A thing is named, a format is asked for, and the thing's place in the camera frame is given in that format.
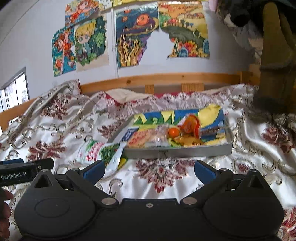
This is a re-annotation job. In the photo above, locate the white green pickle packet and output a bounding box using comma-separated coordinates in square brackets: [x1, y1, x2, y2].
[76, 140, 126, 174]

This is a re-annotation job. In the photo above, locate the gold foil snack wrapper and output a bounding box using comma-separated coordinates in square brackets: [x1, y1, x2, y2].
[173, 136, 204, 147]

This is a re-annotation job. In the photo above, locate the orange foil snack bag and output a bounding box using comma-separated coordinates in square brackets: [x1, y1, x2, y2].
[180, 114, 201, 139]

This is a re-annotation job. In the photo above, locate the small orange tangerine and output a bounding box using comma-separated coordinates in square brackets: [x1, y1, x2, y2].
[168, 128, 180, 138]

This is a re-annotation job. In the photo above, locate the clear bread bun pack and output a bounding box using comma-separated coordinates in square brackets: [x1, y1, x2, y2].
[144, 124, 170, 148]

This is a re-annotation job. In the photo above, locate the red lettered cracker pack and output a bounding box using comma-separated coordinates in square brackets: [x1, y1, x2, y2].
[126, 128, 153, 148]

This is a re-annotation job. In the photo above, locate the blue snack stick packet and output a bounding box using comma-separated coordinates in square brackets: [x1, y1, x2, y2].
[120, 128, 139, 142]

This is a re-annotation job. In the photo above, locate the person left hand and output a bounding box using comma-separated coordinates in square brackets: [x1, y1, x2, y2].
[0, 188, 13, 240]

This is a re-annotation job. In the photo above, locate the floral satin bedspread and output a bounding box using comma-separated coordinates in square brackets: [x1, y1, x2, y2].
[1, 80, 295, 240]

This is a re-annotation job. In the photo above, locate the beige pillow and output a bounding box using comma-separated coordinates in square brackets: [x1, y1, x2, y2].
[105, 88, 152, 104]

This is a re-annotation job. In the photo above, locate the olive brown hanging garment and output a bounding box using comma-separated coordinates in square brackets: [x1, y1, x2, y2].
[253, 2, 295, 113]

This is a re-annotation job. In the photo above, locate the red-haired girl drawing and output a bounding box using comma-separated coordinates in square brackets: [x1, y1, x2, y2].
[52, 27, 76, 77]

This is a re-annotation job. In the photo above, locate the blond child drawing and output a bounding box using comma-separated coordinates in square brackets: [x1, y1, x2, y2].
[74, 15, 109, 72]

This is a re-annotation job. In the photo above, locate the patterned hanging cloth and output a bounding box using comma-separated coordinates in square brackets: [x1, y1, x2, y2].
[216, 1, 263, 64]

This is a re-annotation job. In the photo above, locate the landscape field drawing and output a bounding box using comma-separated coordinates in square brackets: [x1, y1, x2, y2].
[158, 1, 210, 58]

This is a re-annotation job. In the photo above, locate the swirly night sky drawing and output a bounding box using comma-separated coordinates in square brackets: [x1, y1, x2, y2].
[115, 3, 159, 68]

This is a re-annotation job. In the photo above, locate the upper girl drawing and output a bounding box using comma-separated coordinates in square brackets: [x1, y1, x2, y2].
[65, 0, 99, 28]

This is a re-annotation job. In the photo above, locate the black hanging garment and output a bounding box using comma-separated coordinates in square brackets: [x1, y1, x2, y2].
[228, 0, 295, 33]

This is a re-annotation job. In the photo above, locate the top yellow drawing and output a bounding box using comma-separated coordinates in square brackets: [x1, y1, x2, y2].
[97, 1, 215, 16]

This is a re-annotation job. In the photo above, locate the window frame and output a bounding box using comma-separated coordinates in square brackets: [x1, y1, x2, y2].
[0, 67, 30, 112]

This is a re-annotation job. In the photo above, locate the wooden bed frame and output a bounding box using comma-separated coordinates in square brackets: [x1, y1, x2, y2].
[0, 64, 262, 133]

